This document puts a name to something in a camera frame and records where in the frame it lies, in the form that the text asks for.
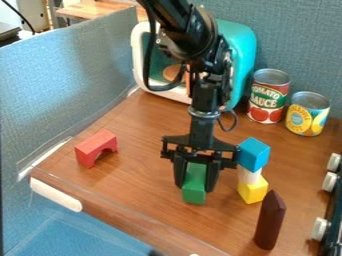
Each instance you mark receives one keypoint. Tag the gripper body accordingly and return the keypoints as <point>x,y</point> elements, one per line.
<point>201,140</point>

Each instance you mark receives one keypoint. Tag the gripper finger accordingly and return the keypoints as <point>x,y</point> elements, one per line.
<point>180,173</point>
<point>213,176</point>

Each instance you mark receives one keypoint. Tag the green arch block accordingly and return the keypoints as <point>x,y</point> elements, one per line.
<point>195,184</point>

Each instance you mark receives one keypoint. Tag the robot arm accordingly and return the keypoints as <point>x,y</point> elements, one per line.
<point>189,31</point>

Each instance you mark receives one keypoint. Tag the white block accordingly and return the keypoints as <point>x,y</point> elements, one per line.
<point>248,176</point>

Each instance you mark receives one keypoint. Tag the yellow cube block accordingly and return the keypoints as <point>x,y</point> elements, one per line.
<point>253,190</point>

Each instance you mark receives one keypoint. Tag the blue cube block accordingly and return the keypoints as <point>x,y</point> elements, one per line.
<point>254,154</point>

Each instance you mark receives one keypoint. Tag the dark brown pointed block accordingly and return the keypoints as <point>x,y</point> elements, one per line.
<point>270,220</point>

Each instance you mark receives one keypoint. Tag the red arch block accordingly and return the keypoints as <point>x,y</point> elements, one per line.
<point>94,148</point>

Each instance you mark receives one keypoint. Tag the red toy can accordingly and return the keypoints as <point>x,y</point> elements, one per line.
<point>268,96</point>

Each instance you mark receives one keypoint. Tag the toy microwave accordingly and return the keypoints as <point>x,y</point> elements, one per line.
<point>240,50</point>

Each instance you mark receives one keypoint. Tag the yellow toy can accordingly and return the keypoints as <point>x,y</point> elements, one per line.
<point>307,114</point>

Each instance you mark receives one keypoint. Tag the toy stove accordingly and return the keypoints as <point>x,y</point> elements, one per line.
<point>331,200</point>

